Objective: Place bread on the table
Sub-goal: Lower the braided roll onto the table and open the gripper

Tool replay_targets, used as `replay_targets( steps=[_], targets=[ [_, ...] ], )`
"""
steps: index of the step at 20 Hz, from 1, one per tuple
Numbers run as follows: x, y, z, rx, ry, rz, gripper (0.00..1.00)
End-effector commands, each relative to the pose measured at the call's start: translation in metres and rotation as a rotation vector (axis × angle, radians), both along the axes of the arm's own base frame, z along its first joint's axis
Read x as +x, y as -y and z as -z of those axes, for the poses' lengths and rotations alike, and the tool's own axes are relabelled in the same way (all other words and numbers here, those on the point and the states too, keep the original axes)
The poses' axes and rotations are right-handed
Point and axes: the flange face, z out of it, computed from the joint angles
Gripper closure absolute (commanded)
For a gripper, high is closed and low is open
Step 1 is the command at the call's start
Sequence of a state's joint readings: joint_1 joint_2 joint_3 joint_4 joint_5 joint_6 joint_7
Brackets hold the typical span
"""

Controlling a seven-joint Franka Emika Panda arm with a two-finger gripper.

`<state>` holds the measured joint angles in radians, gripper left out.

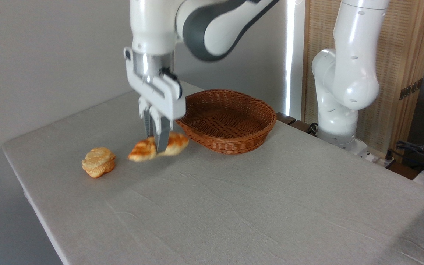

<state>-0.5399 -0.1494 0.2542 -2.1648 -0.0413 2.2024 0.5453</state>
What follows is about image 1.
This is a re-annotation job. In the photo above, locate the dark wooden furniture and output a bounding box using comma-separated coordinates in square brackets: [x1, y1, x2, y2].
[276, 112, 319, 135]

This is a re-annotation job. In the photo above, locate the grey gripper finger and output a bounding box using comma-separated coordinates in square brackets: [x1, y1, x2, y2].
[138, 96, 155, 139]
[149, 106, 174, 153]

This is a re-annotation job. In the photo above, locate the black cable bundle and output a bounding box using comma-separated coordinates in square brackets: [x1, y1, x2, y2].
[395, 141, 424, 167]

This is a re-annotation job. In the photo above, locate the small round puff pastry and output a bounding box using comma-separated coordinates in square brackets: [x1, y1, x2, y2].
[81, 147, 117, 179]

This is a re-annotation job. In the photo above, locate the dark metal screen hinge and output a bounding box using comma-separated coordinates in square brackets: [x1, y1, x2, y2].
[399, 78, 424, 100]

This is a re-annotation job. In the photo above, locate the braided golden bread loaf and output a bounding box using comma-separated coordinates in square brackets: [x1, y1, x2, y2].
[127, 132, 190, 162]

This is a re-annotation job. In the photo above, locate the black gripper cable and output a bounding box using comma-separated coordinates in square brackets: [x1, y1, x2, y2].
[160, 68, 181, 100]

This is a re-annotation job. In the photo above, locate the brown wicker basket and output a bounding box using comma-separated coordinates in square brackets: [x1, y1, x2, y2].
[175, 89, 277, 155]

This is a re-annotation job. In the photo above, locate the grey tablecloth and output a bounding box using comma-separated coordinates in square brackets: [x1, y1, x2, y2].
[1, 83, 424, 265]

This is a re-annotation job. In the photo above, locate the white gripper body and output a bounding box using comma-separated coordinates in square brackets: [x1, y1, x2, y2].
[124, 47, 187, 120]

